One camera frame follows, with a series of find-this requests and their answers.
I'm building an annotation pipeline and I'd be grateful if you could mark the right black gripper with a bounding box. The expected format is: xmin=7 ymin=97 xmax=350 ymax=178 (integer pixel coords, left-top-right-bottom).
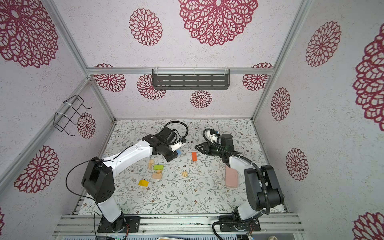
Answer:
xmin=195 ymin=143 xmax=225 ymax=158

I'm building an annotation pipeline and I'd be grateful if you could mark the red-orange wooden block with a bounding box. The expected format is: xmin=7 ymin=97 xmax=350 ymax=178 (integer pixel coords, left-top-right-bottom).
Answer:
xmin=192 ymin=152 xmax=198 ymax=162

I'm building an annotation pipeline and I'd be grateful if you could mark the lime green wooden block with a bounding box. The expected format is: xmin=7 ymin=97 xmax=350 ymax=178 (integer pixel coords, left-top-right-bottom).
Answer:
xmin=154 ymin=165 xmax=164 ymax=171

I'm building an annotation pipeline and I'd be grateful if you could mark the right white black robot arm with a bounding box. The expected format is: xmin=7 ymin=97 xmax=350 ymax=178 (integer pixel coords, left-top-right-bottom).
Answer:
xmin=195 ymin=129 xmax=284 ymax=221

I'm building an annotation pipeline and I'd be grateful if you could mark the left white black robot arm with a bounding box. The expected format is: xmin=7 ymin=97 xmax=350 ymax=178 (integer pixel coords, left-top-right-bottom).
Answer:
xmin=82 ymin=126 xmax=186 ymax=225

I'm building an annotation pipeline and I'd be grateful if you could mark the natural wood block pair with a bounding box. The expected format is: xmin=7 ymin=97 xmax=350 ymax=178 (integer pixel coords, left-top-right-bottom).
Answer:
xmin=148 ymin=159 xmax=155 ymax=170

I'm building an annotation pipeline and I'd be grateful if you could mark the natural wood arch block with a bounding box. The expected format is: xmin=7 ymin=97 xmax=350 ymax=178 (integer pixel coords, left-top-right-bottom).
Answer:
xmin=152 ymin=170 xmax=163 ymax=180

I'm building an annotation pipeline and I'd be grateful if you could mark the pink sponge block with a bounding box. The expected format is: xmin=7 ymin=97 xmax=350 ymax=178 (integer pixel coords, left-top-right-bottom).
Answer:
xmin=225 ymin=166 xmax=239 ymax=188

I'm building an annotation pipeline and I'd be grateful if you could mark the yellow wooden block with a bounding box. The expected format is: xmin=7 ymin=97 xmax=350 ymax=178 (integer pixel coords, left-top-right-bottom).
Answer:
xmin=138 ymin=180 xmax=149 ymax=188

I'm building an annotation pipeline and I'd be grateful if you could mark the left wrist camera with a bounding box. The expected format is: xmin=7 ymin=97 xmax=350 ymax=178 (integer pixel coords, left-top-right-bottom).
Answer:
xmin=170 ymin=141 xmax=186 ymax=152

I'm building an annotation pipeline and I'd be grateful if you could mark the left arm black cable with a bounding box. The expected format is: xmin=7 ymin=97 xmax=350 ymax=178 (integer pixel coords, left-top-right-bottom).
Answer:
xmin=65 ymin=120 xmax=190 ymax=235

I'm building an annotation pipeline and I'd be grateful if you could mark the dark grey wall shelf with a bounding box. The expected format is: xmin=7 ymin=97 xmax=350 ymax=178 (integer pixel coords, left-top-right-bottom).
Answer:
xmin=152 ymin=69 xmax=230 ymax=90

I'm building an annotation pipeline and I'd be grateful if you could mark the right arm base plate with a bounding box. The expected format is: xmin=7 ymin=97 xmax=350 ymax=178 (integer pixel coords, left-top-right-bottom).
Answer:
xmin=219 ymin=216 xmax=261 ymax=232

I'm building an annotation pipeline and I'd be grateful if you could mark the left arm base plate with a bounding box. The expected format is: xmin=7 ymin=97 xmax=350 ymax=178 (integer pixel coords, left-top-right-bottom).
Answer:
xmin=97 ymin=215 xmax=141 ymax=234

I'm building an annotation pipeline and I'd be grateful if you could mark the black wire wall rack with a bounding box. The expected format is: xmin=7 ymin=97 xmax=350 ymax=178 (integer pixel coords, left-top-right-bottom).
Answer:
xmin=53 ymin=95 xmax=96 ymax=139

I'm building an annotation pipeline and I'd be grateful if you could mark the aluminium front rail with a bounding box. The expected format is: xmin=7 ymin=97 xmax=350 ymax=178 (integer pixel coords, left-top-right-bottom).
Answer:
xmin=53 ymin=213 xmax=305 ymax=236

